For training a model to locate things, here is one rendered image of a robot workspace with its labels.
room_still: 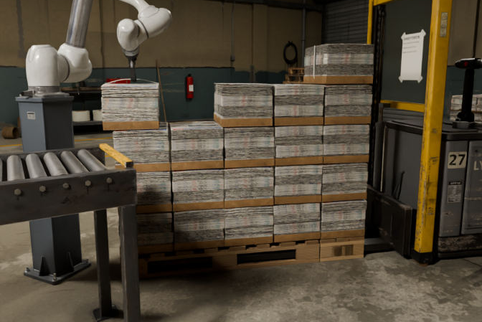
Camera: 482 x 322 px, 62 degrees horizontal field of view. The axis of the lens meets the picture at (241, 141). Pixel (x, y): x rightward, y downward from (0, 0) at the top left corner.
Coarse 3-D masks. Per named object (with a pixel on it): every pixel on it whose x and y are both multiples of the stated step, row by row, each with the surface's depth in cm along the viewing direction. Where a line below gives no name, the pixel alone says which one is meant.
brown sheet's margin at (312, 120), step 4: (276, 120) 224; (280, 120) 224; (284, 120) 224; (288, 120) 225; (292, 120) 225; (296, 120) 226; (300, 120) 226; (304, 120) 227; (308, 120) 227; (312, 120) 228; (316, 120) 228; (320, 120) 228; (276, 124) 224; (280, 124) 224; (284, 124) 225; (288, 124) 225; (292, 124) 226; (296, 124) 226; (300, 124) 227; (304, 124) 227; (308, 124) 228; (312, 124) 228; (316, 124) 228; (320, 124) 229
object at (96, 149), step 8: (24, 152) 165; (32, 152) 165; (40, 152) 165; (56, 152) 167; (72, 152) 171; (96, 152) 176; (104, 152) 177; (24, 160) 162; (40, 160) 165; (104, 160) 178; (24, 168) 162; (24, 176) 163
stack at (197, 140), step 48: (144, 144) 212; (192, 144) 217; (240, 144) 223; (288, 144) 228; (144, 192) 216; (192, 192) 221; (240, 192) 227; (288, 192) 232; (144, 240) 220; (192, 240) 225
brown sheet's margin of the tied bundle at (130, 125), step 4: (104, 124) 207; (108, 124) 207; (112, 124) 207; (116, 124) 208; (120, 124) 208; (124, 124) 208; (128, 124) 209; (132, 124) 209; (136, 124) 210; (140, 124) 210; (144, 124) 210; (148, 124) 211; (152, 124) 211; (156, 124) 212; (104, 128) 207; (108, 128) 208; (112, 128) 208; (116, 128) 208; (120, 128) 209; (124, 128) 209; (128, 128) 209; (132, 128) 210; (136, 128) 210; (140, 128) 211; (144, 128) 211; (148, 128) 211; (152, 128) 212; (156, 128) 212
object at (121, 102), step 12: (108, 84) 212; (120, 84) 217; (132, 84) 218; (144, 84) 218; (156, 84) 219; (108, 96) 204; (120, 96) 205; (132, 96) 206; (144, 96) 207; (156, 96) 208; (108, 108) 206; (120, 108) 207; (132, 108) 208; (144, 108) 209; (156, 108) 210; (108, 120) 207; (120, 120) 208; (132, 120) 209; (144, 120) 211; (156, 120) 212
